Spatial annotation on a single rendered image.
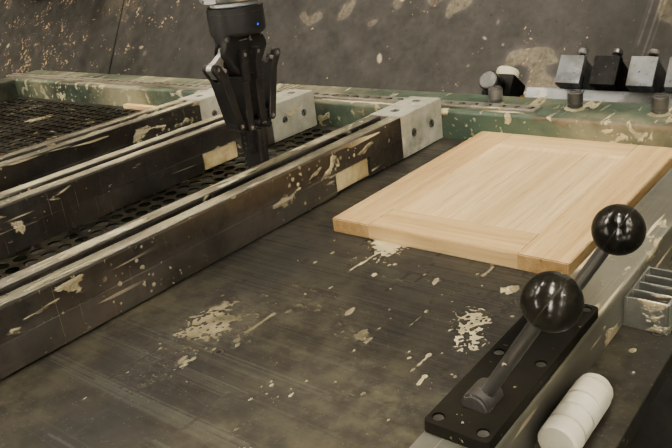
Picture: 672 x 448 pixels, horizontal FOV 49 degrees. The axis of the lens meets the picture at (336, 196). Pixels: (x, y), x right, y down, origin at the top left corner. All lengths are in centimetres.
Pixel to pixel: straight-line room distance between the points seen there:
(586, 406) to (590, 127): 68
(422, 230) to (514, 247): 12
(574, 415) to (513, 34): 192
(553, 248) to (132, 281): 46
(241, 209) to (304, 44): 196
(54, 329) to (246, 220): 28
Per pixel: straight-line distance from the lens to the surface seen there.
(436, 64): 248
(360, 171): 112
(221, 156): 130
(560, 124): 121
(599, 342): 68
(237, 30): 98
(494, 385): 53
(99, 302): 83
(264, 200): 96
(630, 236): 57
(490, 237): 86
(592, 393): 60
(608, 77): 137
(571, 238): 86
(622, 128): 118
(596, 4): 235
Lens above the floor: 198
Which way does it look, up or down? 52 degrees down
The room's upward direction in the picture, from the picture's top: 66 degrees counter-clockwise
